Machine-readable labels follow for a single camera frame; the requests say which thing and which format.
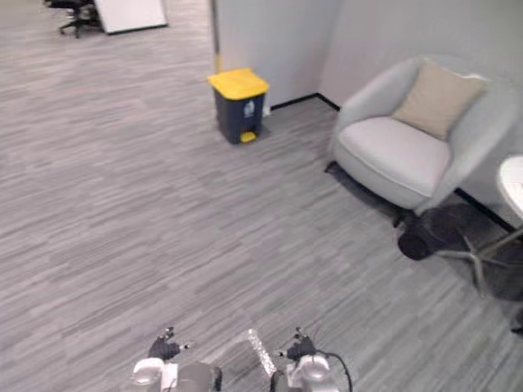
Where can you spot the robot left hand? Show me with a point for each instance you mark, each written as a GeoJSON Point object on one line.
{"type": "Point", "coordinates": [164, 349]}

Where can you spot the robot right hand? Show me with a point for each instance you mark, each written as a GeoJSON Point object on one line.
{"type": "Point", "coordinates": [301, 349]}

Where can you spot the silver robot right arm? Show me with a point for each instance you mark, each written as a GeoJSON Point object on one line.
{"type": "Point", "coordinates": [306, 373]}

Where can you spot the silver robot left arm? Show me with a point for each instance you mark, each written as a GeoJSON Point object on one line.
{"type": "Point", "coordinates": [180, 375]}

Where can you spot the clear crinkled plastic strip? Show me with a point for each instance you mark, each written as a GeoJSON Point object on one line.
{"type": "Point", "coordinates": [261, 351]}

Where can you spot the black round floor object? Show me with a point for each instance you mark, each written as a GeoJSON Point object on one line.
{"type": "Point", "coordinates": [414, 246]}

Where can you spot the light grey armchair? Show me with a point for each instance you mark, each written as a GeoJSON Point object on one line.
{"type": "Point", "coordinates": [392, 163]}

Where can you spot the grey bin with yellow lid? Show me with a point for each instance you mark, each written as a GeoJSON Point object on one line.
{"type": "Point", "coordinates": [239, 106]}

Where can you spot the white round table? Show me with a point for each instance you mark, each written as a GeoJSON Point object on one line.
{"type": "Point", "coordinates": [512, 183]}

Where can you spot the beige cushion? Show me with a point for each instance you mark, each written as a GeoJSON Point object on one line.
{"type": "Point", "coordinates": [437, 100]}

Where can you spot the white board panel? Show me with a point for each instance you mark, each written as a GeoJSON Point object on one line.
{"type": "Point", "coordinates": [130, 14]}

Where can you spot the black office chair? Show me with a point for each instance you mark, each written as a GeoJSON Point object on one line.
{"type": "Point", "coordinates": [75, 12]}

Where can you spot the metal wall corner strip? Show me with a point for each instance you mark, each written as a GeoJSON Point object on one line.
{"type": "Point", "coordinates": [216, 32]}

